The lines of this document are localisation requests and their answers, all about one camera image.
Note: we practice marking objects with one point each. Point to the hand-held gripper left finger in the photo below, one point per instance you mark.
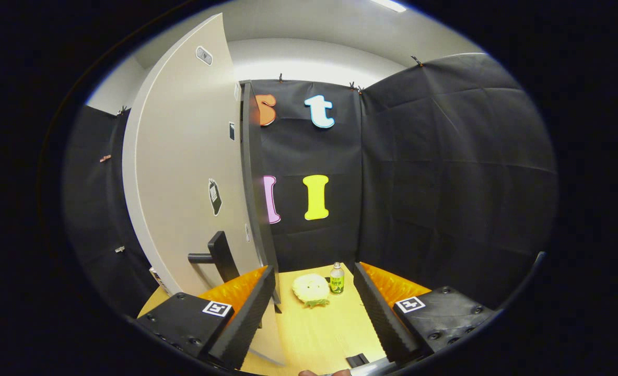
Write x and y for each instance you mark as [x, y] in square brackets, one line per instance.
[248, 318]

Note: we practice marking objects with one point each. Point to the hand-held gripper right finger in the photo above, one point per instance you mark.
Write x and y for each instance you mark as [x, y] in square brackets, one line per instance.
[379, 316]

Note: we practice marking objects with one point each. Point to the grey shoe cabinet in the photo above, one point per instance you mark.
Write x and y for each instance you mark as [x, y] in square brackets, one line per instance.
[251, 183]

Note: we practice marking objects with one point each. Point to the small black block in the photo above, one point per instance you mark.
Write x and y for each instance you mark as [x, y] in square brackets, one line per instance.
[357, 360]

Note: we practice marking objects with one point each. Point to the green label plastic bottle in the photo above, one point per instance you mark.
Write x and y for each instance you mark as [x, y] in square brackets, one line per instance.
[337, 282]

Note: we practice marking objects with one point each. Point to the pale yellow plush toy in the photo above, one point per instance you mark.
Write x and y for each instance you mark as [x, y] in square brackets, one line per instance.
[311, 289]

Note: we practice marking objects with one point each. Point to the black backdrop cloth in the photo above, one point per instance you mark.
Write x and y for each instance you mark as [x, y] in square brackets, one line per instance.
[444, 183]

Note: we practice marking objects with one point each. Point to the long ceiling light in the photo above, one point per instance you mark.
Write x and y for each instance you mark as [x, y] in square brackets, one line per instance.
[389, 5]

